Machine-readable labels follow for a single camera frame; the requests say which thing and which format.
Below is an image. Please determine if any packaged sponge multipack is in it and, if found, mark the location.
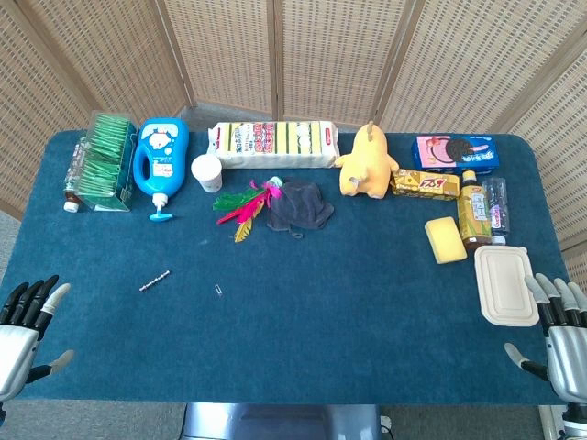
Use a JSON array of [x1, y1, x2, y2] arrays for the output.
[[207, 120, 342, 171]]

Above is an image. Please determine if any clear bottle with purple label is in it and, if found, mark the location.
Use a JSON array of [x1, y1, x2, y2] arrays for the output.
[[482, 177, 511, 246]]

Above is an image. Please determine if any yellow-label tea bottle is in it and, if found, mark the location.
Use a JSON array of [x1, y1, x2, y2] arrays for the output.
[[458, 170, 493, 253]]

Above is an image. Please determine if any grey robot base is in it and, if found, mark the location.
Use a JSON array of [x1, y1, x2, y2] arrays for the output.
[[183, 402, 382, 440]]

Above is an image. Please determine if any blue cookie box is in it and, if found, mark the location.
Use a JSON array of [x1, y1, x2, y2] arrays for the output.
[[410, 133, 501, 176]]

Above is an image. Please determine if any yellow snack pack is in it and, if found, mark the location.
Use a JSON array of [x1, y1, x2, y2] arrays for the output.
[[390, 168, 461, 203]]

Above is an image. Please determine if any blue pump detergent bottle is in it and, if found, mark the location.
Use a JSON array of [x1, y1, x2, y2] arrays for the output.
[[132, 117, 191, 223]]

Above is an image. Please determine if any dark grey cloth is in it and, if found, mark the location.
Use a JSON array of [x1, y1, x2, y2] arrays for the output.
[[266, 180, 336, 240]]

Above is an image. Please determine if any yellow sponge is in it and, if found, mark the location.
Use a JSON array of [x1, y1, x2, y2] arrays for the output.
[[423, 215, 469, 265]]

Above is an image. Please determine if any white lidded lunch box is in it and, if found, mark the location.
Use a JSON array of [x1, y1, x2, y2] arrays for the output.
[[473, 245, 541, 328]]

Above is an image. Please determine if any green tea bag box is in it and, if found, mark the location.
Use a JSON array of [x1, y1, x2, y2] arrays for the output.
[[74, 111, 139, 213]]

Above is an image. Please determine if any colourful feather shuttlecock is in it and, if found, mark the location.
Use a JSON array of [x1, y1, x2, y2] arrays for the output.
[[212, 175, 286, 245]]

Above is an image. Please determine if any white paper cup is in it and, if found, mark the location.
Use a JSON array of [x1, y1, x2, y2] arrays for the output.
[[190, 154, 225, 193]]

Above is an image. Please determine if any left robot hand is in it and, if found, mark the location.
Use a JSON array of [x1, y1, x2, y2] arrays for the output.
[[0, 274, 75, 402]]

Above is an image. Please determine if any clear bottle with white cap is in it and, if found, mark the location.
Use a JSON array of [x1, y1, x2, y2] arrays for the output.
[[62, 136, 93, 214]]

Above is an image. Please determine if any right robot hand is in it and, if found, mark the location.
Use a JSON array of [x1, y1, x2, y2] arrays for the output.
[[504, 273, 587, 404]]

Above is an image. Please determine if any white table leg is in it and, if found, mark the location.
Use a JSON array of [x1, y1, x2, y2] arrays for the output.
[[537, 405, 565, 440]]

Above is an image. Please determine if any yellow plush toy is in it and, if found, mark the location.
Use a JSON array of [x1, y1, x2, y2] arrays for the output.
[[333, 120, 401, 200]]

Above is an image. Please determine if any blue carpet table mat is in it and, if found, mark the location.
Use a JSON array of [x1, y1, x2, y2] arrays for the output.
[[0, 130, 572, 407]]

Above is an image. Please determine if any rattan folding screen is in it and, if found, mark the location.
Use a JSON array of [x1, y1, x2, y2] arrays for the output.
[[0, 0, 587, 294]]

